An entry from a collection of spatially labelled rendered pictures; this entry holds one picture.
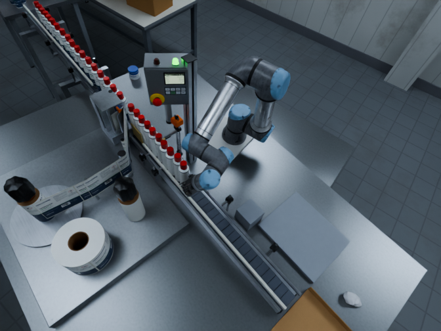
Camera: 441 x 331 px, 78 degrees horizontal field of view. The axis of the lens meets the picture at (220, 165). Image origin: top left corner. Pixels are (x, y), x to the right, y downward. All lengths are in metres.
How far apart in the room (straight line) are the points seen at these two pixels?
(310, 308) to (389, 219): 1.64
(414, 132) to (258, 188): 2.49
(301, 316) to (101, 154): 1.27
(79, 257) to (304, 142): 1.36
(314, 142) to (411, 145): 1.86
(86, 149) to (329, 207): 1.37
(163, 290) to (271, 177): 0.81
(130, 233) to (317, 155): 1.15
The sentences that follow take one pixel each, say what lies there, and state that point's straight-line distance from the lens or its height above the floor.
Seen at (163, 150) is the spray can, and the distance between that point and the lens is 1.38.
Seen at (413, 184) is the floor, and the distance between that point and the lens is 3.22.
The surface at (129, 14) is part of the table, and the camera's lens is 2.96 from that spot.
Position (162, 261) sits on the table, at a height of 0.83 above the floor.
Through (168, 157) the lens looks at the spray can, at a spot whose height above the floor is 1.04.
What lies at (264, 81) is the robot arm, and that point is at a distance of 1.14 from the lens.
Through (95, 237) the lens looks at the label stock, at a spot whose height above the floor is 1.02.
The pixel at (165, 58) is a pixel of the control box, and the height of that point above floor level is 1.47.
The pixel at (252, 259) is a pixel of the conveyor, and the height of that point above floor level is 0.87.
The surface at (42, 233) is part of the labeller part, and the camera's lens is 1.50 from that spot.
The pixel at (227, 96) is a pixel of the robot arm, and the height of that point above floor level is 1.37.
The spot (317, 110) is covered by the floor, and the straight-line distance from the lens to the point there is 3.34.
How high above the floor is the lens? 2.14
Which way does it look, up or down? 56 degrees down
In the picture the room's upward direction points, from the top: 8 degrees clockwise
